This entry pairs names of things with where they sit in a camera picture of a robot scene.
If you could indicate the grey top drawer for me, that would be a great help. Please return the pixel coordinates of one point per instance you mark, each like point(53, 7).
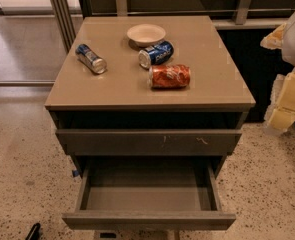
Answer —
point(89, 142)

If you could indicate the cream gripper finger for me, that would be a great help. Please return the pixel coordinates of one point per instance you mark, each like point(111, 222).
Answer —
point(274, 40)
point(281, 111)

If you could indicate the black object on floor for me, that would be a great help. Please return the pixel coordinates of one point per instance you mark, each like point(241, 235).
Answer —
point(34, 232)

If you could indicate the open middle drawer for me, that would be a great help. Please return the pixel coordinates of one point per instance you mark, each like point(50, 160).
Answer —
point(148, 193)

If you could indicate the blue pepsi can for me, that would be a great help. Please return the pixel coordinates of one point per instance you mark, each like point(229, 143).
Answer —
point(155, 54)

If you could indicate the orange soda can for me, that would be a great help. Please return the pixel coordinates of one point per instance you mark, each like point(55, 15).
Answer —
point(169, 76)

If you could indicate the metal frame post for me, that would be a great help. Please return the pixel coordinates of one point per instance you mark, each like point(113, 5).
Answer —
point(64, 22)

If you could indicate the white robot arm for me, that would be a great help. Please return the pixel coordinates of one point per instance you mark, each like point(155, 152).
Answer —
point(288, 55)

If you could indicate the white paper bowl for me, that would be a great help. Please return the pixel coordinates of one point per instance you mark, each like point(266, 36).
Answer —
point(144, 35)

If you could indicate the grey shelf ledge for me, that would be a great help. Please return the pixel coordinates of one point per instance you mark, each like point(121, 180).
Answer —
point(260, 23)

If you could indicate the blue silver energy drink can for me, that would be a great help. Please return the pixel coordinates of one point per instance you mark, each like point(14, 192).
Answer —
point(90, 59)

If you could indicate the grey drawer cabinet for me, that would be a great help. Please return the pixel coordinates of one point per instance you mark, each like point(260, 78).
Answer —
point(122, 99)

